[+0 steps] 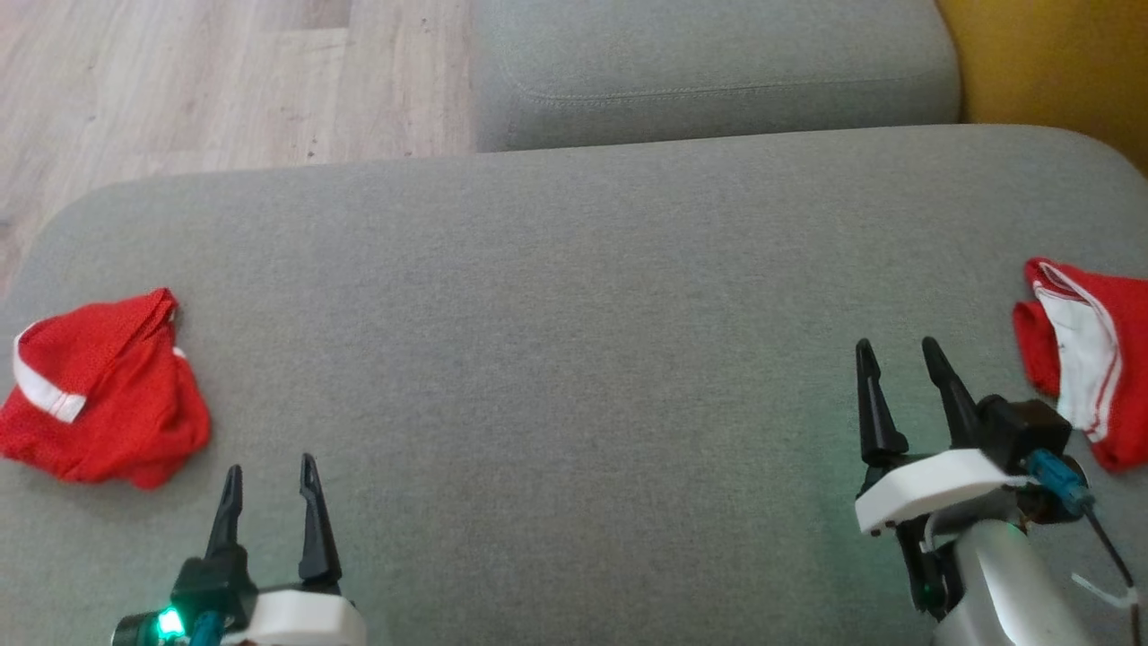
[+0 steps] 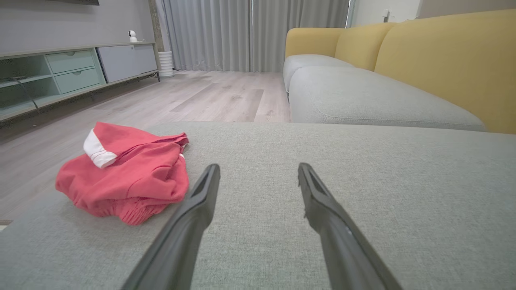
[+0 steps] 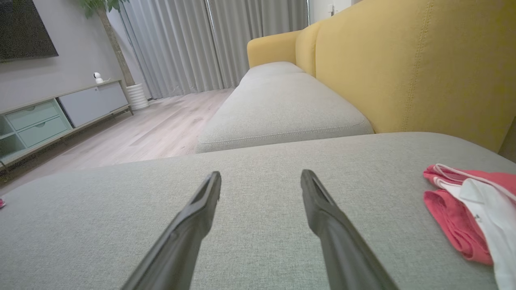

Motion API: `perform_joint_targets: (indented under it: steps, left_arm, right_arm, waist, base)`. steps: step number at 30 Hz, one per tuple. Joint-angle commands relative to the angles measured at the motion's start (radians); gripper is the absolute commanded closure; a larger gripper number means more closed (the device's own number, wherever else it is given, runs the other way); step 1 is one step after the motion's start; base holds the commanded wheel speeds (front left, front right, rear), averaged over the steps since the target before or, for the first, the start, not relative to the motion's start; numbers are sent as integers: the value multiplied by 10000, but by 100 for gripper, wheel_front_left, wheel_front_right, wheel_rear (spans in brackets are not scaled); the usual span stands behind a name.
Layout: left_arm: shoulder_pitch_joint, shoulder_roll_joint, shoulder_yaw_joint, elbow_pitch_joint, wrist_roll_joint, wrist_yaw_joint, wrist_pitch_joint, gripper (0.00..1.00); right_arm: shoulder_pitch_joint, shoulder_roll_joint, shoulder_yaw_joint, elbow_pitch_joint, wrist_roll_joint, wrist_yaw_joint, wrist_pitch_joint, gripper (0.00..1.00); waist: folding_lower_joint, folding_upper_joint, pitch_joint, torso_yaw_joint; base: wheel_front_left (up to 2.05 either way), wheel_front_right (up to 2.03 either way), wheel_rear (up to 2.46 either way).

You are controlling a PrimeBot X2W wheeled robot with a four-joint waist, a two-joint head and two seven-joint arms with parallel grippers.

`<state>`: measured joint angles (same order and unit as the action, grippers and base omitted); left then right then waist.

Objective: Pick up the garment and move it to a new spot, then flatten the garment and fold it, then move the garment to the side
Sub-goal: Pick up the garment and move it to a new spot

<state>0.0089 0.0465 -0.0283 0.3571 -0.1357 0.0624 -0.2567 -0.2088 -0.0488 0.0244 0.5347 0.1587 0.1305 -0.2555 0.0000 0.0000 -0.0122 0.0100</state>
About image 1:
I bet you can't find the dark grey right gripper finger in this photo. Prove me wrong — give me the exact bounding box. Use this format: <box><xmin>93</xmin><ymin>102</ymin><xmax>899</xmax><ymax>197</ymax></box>
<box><xmin>921</xmin><ymin>336</ymin><xmax>984</xmax><ymax>450</ymax></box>
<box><xmin>855</xmin><ymin>338</ymin><xmax>909</xmax><ymax>467</ymax></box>

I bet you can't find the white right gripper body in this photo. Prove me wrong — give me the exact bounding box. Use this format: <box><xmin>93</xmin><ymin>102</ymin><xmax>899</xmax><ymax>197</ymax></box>
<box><xmin>854</xmin><ymin>449</ymin><xmax>1032</xmax><ymax>620</ymax></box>

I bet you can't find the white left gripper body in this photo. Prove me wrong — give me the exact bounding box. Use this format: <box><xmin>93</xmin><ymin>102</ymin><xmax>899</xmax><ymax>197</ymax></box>
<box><xmin>112</xmin><ymin>588</ymin><xmax>367</xmax><ymax>646</ymax></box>

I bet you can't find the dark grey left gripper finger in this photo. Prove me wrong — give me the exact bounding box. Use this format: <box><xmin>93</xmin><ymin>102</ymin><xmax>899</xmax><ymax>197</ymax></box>
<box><xmin>299</xmin><ymin>453</ymin><xmax>344</xmax><ymax>589</ymax></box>
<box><xmin>204</xmin><ymin>464</ymin><xmax>245</xmax><ymax>563</ymax></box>

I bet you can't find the red mesh shorts white band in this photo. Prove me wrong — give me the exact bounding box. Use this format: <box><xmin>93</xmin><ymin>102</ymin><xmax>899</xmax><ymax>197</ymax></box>
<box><xmin>0</xmin><ymin>287</ymin><xmax>213</xmax><ymax>490</ymax></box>

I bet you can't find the red jersey with white trim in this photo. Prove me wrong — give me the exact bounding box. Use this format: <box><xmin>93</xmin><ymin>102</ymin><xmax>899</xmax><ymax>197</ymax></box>
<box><xmin>1013</xmin><ymin>258</ymin><xmax>1148</xmax><ymax>474</ymax></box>

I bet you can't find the white zip tie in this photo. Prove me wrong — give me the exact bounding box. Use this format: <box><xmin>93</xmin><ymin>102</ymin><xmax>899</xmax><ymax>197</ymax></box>
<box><xmin>1072</xmin><ymin>574</ymin><xmax>1140</xmax><ymax>611</ymax></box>

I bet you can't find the large grey sofa seat cushion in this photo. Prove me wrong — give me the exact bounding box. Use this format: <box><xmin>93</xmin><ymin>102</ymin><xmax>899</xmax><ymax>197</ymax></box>
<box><xmin>0</xmin><ymin>124</ymin><xmax>1148</xmax><ymax>646</ymax></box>

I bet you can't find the yellow sofa cushion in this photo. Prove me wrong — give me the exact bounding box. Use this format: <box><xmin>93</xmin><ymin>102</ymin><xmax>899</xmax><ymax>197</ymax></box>
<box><xmin>933</xmin><ymin>0</ymin><xmax>1148</xmax><ymax>176</ymax></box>

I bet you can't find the small grey sofa cushion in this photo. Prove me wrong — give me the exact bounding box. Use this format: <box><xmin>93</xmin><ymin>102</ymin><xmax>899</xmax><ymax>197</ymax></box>
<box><xmin>471</xmin><ymin>0</ymin><xmax>962</xmax><ymax>153</ymax></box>

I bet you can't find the blue right camera connector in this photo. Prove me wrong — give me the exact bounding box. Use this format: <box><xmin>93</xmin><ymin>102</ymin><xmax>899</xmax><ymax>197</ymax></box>
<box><xmin>1022</xmin><ymin>449</ymin><xmax>1097</xmax><ymax>519</ymax></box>

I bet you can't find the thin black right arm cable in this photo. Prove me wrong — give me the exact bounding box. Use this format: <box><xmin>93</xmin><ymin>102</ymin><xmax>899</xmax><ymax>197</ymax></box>
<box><xmin>1085</xmin><ymin>510</ymin><xmax>1148</xmax><ymax>646</ymax></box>

